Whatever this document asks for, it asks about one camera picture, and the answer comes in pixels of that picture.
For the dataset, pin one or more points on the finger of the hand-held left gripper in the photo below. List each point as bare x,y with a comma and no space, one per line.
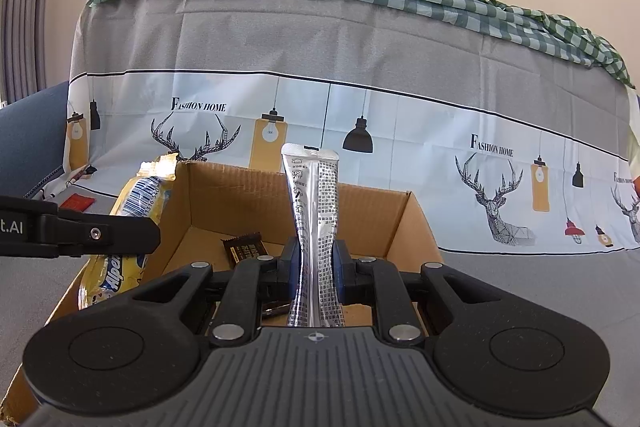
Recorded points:
100,234

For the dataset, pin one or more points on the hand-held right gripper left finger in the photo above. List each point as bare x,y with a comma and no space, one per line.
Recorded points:
291,272

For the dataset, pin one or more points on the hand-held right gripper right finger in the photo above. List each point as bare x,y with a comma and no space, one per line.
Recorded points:
342,274

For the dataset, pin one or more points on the yellow candy packet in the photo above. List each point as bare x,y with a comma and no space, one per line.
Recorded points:
135,194

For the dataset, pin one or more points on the dark brown chocolate bar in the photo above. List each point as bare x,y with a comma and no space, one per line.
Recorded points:
242,246

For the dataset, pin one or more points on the long silver foil packet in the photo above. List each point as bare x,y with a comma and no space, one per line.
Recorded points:
314,207

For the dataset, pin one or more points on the brown cardboard box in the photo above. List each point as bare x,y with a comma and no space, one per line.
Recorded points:
210,207

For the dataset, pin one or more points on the small red flat packet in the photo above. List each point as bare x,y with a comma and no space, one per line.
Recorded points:
77,202

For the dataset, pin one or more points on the blue sofa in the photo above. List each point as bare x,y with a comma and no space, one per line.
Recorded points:
30,132

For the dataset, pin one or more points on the grey curtain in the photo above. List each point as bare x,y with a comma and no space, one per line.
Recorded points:
25,32

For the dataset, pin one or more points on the grey deer printed cloth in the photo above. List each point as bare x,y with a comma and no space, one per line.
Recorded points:
400,57

